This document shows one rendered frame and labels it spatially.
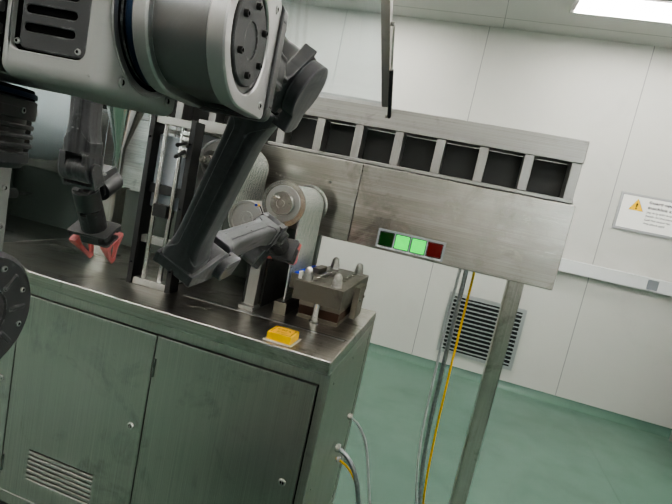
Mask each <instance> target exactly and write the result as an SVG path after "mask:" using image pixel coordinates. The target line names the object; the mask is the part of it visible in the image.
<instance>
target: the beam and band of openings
mask: <svg viewBox="0 0 672 504"><path fill-rule="evenodd" d="M387 109H388V108H387V107H381V106H375V105H369V104H363V103H357V102H351V101H345V100H339V99H333V98H327V97H321V96H318V97H317V99H316V100H315V102H314V103H313V104H312V106H311V107H310V108H309V109H308V110H307V111H306V112H305V114H304V115H303V117H304V118H303V117H302V119H301V121H300V122H299V124H298V126H297V128H296V129H294V130H293V131H291V132H289V133H285V132H284V131H282V130H281V129H280V128H278V127H277V129H276V130H275V131H274V132H273V133H272V134H271V136H270V137H269V139H268V140H267V141H268V143H267V144H266V145H271V146H276V147H282V148H287V149H292V150H297V151H302V152H307V153H312V154H317V155H322V156H327V157H332V158H337V159H342V160H348V161H353V162H358V163H363V164H368V165H373V166H378V167H383V168H388V169H393V170H398V171H403V172H408V173H413V174H419V175H424V176H429V177H434V178H439V179H444V180H449V181H454V182H459V183H464V184H469V185H474V186H479V187H485V188H490V189H495V190H500V191H505V192H510V193H515V194H520V195H525V196H530V197H535V198H540V199H545V200H550V201H556V202H561V203H566V204H573V197H574V193H575V190H576V186H577V182H578V179H579V175H580V172H581V168H582V165H583V164H584V161H585V158H586V154H587V150H588V147H589V143H590V142H589V141H585V140H579V139H573V138H567V137H561V136H555V135H549V134H543V133H537V132H531V131H525V130H519V129H513V128H507V127H501V126H495V125H489V124H483V123H477V122H471V121H465V120H459V119H453V118H447V117H441V116H435V115H429V114H423V113H417V112H411V111H405V110H399V109H393V108H392V110H391V118H385V115H387ZM167 117H172V118H178V119H183V120H188V121H196V122H199V119H201V120H206V121H212V122H217V123H222V124H227V122H228V119H229V116H227V115H222V114H217V113H212V112H207V111H202V110H200V109H198V108H195V107H193V106H189V105H186V104H184V103H182V102H179V101H177V100H175V104H174V109H173V111H172V113H171V114H169V115H167ZM308 118H310V119H308ZM314 119H315V120H314ZM331 122H332V123H331ZM336 123H338V124H336ZM342 124H343V125H342ZM347 125H349V126H347ZM353 126H355V127H353ZM370 129H371V130H370ZM375 130H377V131H375ZM381 131H383V132H381ZM386 132H388V133H386ZM392 133H394V134H392ZM409 136H410V137H409ZM414 137H416V138H414ZM420 138H422V139H420ZM425 139H427V140H425ZM431 140H433V141H431ZM448 143H450V144H448ZM453 144H455V145H453ZM459 145H461V146H459ZM465 146H466V147H465ZM470 147H472V148H470ZM476 148H477V149H476ZM492 151H494V152H492ZM498 152H500V153H498ZM504 153H505V154H504ZM509 154H511V155H509ZM515 155H517V156H515ZM520 156H522V157H520ZM537 159H539V160H537ZM543 160H544V161H543ZM548 161H550V162H548ZM554 162H556V163H554ZM559 163H561V164H559ZM565 164H567V165H565Z"/></svg>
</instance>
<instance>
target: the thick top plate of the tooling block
mask: <svg viewBox="0 0 672 504"><path fill-rule="evenodd" d="M337 273H340V274H341V275H342V277H343V279H342V281H343V283H342V289H337V288H333V287H331V285H332V280H334V276H335V275H336V274H337ZM353 273H354V272H353V271H349V270H345V269H341V268H339V270H335V269H331V268H330V266H328V267H327V269H326V271H325V272H322V273H320V274H316V273H313V275H314V276H313V282H308V281H304V280H302V279H299V278H297V279H295V284H294V289H293V294H292V298H296V299H299V300H303V301H307V302H310V303H314V304H318V305H321V306H325V307H329V308H332V309H336V310H339V311H340V310H341V309H342V308H344V307H345V306H346V305H347V304H349V303H350V302H351V301H352V299H353V294H354V290H355V287H356V286H358V285H359V284H361V283H363V284H366V287H367V282H368V278H369V275H365V274H363V276H359V275H355V274H353Z"/></svg>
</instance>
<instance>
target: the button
mask: <svg viewBox="0 0 672 504"><path fill-rule="evenodd" d="M266 338H267V339H270V340H273V341H277V342H280V343H283V344H287V345H291V344H293V343H294V342H295V341H296V340H298V338H299V332H298V331H295V330H292V329H288V328H285V327H281V326H278V325H277V326H275V327H274V328H272V329H270V330H269V331H268V332H267V337H266Z"/></svg>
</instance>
